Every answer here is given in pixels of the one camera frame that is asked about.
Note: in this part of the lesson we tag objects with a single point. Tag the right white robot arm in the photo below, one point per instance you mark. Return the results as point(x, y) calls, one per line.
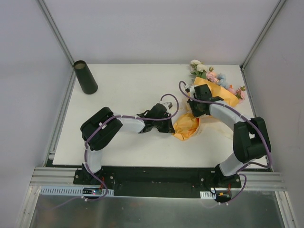
point(250, 136)

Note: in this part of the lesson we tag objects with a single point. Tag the black cylindrical vase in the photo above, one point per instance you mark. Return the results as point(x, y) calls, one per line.
point(85, 78)

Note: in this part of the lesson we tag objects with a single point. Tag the white cable duct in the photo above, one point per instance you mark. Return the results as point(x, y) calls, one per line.
point(75, 191)
point(207, 195)

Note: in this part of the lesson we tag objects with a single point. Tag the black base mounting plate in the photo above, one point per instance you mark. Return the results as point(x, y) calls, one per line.
point(160, 182)

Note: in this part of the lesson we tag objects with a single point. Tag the cream lace ribbon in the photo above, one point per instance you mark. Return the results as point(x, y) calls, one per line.
point(221, 128)

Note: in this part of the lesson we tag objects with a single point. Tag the orange wrapping paper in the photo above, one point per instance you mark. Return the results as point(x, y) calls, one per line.
point(228, 96)

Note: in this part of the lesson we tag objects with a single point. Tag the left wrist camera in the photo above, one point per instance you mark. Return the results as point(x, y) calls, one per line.
point(167, 105)

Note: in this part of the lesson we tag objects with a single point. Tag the right white cable duct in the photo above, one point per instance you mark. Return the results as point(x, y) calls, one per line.
point(207, 195)

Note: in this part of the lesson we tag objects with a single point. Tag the artificial flower bunch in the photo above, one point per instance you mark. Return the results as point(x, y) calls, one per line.
point(217, 83)

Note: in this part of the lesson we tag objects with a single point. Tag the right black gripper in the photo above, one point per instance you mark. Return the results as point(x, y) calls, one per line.
point(196, 109)

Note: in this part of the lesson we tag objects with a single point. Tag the left white cable duct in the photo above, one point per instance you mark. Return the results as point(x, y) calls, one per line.
point(75, 191)

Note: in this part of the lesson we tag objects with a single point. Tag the aluminium frame rail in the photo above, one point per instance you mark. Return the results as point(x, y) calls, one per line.
point(52, 176)

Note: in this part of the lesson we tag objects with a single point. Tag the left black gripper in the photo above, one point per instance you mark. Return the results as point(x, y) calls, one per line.
point(166, 124)

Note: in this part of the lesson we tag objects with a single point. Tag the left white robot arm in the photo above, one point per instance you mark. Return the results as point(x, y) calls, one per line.
point(101, 128)

